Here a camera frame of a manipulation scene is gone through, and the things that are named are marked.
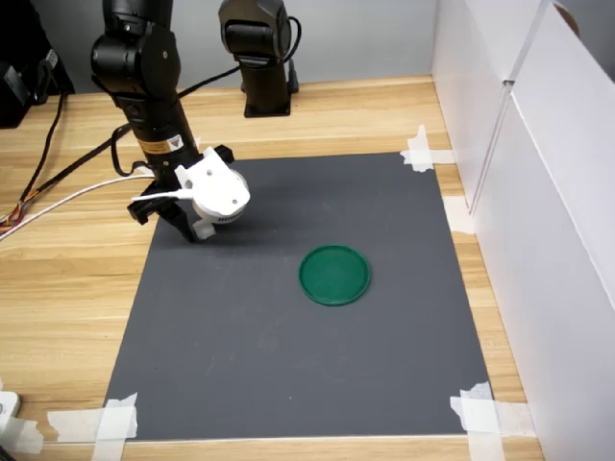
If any round green lid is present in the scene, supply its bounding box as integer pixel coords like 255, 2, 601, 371
298, 244, 373, 308

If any dark grey mat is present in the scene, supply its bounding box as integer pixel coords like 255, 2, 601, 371
104, 152, 494, 441

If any black equipment box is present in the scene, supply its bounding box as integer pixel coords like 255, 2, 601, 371
0, 0, 77, 130

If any white partition panel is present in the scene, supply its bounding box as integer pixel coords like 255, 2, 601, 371
468, 0, 615, 461
429, 0, 554, 217

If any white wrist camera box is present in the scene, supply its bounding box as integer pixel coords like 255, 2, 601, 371
173, 146, 253, 227

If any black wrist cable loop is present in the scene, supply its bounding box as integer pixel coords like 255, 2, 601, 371
110, 124, 146, 178

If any white camera cable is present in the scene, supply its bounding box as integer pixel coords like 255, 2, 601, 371
0, 175, 194, 244

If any thin black cable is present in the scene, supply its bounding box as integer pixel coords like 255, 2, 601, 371
16, 90, 68, 206

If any small white bracket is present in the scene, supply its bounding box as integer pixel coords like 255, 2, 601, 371
0, 391, 21, 433

